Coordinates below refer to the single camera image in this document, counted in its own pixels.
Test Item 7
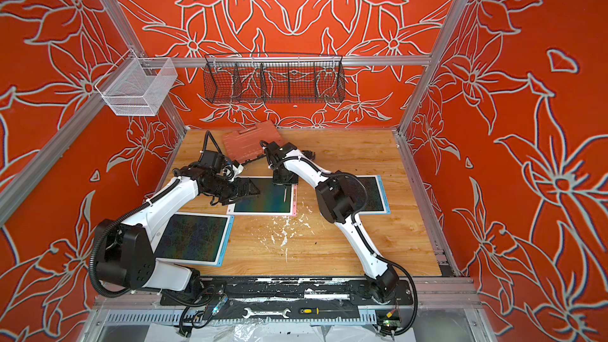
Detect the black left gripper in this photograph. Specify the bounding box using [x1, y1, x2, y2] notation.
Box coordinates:
[206, 176, 261, 203]

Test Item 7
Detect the pink framed writing tablet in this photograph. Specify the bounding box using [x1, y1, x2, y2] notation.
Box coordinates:
[226, 177, 297, 216]

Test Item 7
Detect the blue framed front tablet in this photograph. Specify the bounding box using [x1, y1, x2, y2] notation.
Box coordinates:
[151, 212, 234, 267]

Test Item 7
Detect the blue framed tablet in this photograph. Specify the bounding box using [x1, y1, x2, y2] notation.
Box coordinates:
[151, 212, 234, 267]
[359, 175, 391, 215]

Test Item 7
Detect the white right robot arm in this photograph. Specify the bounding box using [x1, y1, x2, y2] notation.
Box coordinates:
[260, 140, 419, 306]

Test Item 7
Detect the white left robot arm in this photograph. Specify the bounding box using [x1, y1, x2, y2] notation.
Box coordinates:
[88, 150, 261, 304]

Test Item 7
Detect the red plastic tool case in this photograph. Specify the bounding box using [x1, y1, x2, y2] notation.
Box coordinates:
[223, 120, 284, 163]

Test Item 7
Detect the silver open-end wrench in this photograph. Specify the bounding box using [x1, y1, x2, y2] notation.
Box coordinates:
[243, 307, 291, 319]

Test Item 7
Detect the black wire wall basket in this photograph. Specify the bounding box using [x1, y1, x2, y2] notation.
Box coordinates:
[203, 52, 346, 105]

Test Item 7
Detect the clear plastic wall bin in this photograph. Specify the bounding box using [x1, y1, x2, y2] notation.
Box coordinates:
[94, 57, 177, 117]

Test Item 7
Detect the yellow handled screwdriver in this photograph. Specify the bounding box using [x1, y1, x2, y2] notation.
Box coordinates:
[299, 307, 355, 315]

